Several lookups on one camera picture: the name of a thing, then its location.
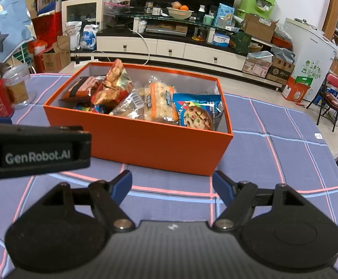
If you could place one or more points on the white small refrigerator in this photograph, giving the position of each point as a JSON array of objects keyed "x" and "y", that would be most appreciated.
[{"x": 314, "y": 54}]

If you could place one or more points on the brown cookie snack bag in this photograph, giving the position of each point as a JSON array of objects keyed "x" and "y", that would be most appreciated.
[{"x": 115, "y": 87}]

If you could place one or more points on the orange gift bag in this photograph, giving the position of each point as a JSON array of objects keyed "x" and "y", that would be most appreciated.
[{"x": 296, "y": 88}]

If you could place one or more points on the clear plastic jar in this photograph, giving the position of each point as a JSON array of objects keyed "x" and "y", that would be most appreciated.
[{"x": 16, "y": 80}]

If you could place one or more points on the blue chocolate chip cookie bag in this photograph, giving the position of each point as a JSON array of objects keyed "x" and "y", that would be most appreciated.
[{"x": 198, "y": 111}]

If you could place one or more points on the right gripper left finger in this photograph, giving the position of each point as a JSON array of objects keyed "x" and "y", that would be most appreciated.
[{"x": 68, "y": 227}]

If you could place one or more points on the orange labelled bread packet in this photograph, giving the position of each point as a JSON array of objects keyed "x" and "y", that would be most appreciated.
[{"x": 158, "y": 102}]

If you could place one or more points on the white TV cabinet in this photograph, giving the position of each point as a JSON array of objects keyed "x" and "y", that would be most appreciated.
[{"x": 170, "y": 51}]

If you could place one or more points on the red folding chair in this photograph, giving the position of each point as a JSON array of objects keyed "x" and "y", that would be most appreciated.
[{"x": 325, "y": 99}]

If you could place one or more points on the white framed cabinet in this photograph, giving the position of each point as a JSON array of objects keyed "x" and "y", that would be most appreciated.
[{"x": 86, "y": 11}]

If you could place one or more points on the orange storage box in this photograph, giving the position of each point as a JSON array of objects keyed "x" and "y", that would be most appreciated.
[{"x": 142, "y": 143}]

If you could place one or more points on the red-edged cracker packet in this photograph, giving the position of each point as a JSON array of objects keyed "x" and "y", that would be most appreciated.
[{"x": 132, "y": 106}]

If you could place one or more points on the large cardboard box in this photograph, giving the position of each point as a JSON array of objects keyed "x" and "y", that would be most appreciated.
[{"x": 258, "y": 27}]

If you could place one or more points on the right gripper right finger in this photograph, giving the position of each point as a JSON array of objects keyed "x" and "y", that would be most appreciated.
[{"x": 277, "y": 227}]

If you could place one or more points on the fruit bowl with oranges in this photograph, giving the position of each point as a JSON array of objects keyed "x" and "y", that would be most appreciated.
[{"x": 179, "y": 11}]

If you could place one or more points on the blue shark fabric cover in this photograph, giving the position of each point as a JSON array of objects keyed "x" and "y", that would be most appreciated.
[{"x": 16, "y": 27}]

